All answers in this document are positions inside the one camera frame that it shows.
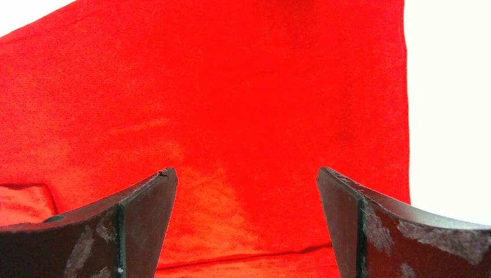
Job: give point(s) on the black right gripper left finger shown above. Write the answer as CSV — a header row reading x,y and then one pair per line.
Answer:
x,y
120,235

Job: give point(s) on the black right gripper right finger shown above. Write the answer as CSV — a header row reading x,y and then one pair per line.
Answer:
x,y
374,235

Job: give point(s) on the red t-shirt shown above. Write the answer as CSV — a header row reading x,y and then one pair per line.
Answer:
x,y
245,99

